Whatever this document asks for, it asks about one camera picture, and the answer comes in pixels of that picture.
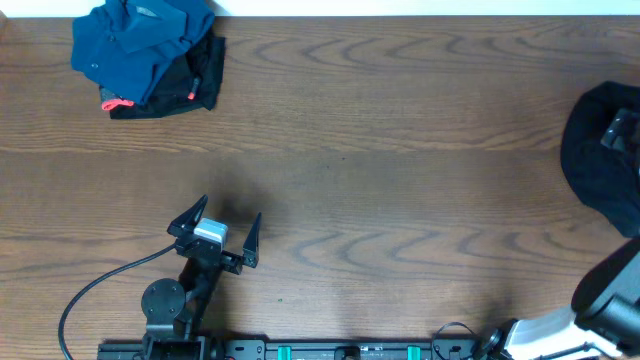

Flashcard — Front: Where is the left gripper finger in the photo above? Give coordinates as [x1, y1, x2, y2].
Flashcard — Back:
[243, 213, 262, 268]
[167, 195, 208, 237]

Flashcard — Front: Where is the black t-shirt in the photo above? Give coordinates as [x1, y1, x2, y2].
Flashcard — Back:
[560, 81, 639, 238]

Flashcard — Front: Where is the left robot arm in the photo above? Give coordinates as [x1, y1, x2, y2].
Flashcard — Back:
[133, 196, 261, 360]

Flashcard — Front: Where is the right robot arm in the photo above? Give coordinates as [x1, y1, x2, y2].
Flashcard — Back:
[479, 104, 639, 359]

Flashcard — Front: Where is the black folded garment red trim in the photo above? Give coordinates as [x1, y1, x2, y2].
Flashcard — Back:
[99, 30, 226, 120]

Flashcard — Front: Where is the blue polo shirt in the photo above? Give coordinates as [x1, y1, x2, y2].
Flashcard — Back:
[71, 0, 215, 104]

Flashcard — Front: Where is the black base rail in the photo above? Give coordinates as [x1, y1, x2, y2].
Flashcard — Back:
[97, 338, 508, 360]

